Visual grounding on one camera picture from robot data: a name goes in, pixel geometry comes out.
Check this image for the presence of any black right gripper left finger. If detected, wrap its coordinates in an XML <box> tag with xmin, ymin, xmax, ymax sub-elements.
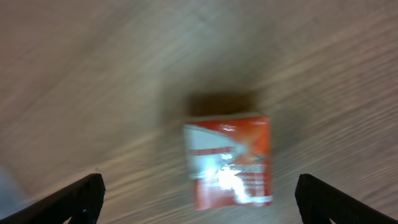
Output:
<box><xmin>1</xmin><ymin>173</ymin><xmax>106</xmax><ymax>224</ymax></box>

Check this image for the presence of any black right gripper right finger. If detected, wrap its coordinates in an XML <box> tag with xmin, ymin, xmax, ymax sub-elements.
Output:
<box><xmin>295</xmin><ymin>174</ymin><xmax>397</xmax><ymax>224</ymax></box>

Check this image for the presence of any red medicine box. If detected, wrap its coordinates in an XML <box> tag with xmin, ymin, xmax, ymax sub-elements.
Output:
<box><xmin>183</xmin><ymin>114</ymin><xmax>273</xmax><ymax>210</ymax></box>

